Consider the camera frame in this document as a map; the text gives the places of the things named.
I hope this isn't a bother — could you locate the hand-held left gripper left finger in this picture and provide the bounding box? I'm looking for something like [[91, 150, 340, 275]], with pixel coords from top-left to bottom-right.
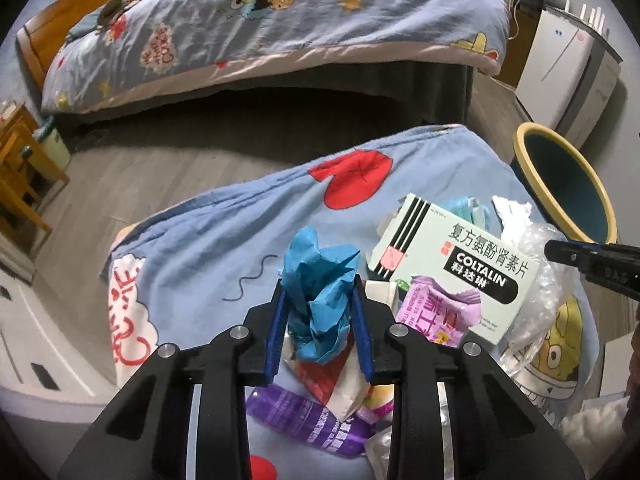
[[57, 277, 296, 480]]

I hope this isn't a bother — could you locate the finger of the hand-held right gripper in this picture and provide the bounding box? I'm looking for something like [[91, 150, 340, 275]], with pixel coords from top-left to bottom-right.
[[544, 239, 593, 267]]

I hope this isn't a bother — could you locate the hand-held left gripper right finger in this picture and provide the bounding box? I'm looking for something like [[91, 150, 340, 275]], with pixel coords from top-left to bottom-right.
[[349, 274, 586, 480]]

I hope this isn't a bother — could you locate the blue paper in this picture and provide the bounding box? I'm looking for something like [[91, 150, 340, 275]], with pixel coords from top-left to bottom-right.
[[281, 226, 361, 363]]

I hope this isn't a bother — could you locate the yellow-rimmed teal trash bin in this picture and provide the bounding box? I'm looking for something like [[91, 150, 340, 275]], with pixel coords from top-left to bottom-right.
[[511, 122, 618, 246]]

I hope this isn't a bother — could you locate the pink snack wrapper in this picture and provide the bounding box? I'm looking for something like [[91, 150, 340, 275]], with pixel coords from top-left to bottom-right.
[[395, 275, 483, 348]]

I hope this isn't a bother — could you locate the blue face mask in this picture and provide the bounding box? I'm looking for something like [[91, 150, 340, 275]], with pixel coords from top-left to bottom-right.
[[440, 195, 493, 233]]

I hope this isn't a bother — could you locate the clear plastic bag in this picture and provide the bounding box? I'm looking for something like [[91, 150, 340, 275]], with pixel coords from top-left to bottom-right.
[[500, 222, 586, 376]]

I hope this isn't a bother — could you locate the red and white paper wrapper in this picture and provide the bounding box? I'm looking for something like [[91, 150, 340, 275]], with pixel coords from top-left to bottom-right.
[[285, 345, 371, 421]]

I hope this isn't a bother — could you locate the crumpled white paper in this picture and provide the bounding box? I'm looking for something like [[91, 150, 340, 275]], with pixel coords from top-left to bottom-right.
[[492, 195, 533, 241]]

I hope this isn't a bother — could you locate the yellow and pink packet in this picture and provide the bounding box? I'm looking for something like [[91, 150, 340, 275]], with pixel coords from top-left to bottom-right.
[[357, 382, 396, 423]]

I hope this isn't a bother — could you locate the purple packet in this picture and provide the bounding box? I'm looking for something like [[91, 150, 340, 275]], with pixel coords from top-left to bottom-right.
[[246, 385, 371, 460]]

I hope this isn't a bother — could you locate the white cardboard box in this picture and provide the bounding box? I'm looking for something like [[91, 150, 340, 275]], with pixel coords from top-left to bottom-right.
[[597, 330, 640, 401]]

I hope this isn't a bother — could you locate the green and white medicine box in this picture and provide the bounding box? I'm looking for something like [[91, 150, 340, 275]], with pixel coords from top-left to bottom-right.
[[377, 194, 546, 346]]

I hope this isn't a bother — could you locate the cartoon printed blue blanket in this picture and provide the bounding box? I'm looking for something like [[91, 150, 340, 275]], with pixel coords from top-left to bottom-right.
[[107, 124, 593, 480]]

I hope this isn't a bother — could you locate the white fluffy cloth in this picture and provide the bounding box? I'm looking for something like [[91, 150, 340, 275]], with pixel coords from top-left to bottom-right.
[[557, 395, 632, 456]]

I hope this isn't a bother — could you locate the grey cabinet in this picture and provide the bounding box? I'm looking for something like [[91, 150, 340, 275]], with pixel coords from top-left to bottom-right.
[[565, 35, 623, 148]]

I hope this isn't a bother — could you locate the white appliance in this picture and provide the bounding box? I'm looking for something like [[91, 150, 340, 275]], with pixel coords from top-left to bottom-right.
[[515, 7, 596, 131]]

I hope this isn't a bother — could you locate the wooden nightstand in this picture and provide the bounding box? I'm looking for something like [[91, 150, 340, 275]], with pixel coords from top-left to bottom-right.
[[495, 5, 542, 92]]

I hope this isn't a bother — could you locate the white drawer cabinet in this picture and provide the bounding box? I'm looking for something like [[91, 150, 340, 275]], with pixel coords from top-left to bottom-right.
[[0, 260, 121, 401]]

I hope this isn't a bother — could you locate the white antenna router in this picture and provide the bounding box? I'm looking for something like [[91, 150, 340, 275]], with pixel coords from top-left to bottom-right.
[[564, 0, 610, 33]]

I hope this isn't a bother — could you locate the dark bed skirt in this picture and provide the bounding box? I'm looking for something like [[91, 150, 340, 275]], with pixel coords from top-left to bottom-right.
[[55, 55, 473, 136]]

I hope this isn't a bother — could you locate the green and white bucket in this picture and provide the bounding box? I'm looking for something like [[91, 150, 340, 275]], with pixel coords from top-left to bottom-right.
[[34, 116, 71, 171]]

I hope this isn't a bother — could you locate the wooden chair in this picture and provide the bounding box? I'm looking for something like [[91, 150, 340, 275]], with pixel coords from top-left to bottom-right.
[[0, 102, 71, 261]]

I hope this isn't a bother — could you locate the bed with cartoon quilt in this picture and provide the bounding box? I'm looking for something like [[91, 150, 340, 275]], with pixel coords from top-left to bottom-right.
[[40, 0, 512, 116]]

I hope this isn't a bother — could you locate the small brown cloth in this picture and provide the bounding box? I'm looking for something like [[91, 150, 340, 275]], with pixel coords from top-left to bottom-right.
[[97, 0, 126, 26]]

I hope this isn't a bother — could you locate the wooden bed headboard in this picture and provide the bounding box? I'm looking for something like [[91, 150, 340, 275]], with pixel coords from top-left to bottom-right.
[[16, 0, 166, 88]]

